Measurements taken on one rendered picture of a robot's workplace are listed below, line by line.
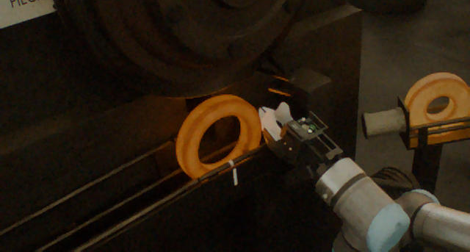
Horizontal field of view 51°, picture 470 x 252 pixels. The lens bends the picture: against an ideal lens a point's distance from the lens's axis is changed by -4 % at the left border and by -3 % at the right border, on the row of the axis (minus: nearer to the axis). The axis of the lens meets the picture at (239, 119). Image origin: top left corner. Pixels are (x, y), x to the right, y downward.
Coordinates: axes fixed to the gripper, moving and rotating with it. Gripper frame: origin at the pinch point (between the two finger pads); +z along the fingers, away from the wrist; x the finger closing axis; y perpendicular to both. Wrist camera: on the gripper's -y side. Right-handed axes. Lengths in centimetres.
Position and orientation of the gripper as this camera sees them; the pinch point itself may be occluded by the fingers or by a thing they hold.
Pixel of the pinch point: (264, 114)
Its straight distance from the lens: 106.2
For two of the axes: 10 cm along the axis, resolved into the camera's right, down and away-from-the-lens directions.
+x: -8.0, 3.8, -4.7
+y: 1.1, -6.8, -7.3
